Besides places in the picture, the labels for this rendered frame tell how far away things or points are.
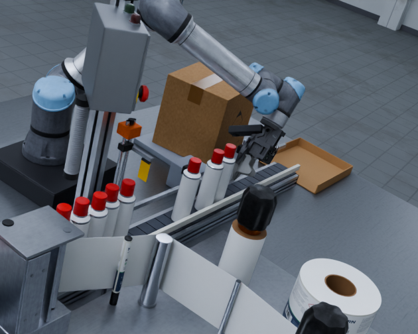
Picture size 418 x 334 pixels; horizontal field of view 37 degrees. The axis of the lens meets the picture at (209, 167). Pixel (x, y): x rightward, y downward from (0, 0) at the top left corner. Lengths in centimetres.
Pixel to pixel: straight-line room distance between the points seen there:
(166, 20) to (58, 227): 71
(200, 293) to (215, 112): 85
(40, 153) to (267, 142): 68
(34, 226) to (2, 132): 101
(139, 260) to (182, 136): 85
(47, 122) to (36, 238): 71
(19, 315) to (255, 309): 47
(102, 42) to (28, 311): 55
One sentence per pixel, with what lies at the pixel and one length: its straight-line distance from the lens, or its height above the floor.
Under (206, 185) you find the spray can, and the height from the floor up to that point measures 98.
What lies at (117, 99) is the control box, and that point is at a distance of 137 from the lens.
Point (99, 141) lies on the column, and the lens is 157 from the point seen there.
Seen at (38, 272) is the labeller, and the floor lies 110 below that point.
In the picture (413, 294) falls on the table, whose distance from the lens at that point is 200.
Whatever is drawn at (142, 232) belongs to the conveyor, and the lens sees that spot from 172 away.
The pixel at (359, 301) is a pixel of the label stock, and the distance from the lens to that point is 150.
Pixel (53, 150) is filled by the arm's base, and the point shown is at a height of 95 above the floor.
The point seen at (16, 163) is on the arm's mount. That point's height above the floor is 90.
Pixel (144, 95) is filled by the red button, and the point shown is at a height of 133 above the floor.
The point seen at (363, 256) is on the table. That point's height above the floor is 83.
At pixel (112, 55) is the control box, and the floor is 142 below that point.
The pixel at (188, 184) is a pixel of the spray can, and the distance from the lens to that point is 172.
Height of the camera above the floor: 186
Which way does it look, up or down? 27 degrees down
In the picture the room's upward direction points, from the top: 16 degrees clockwise
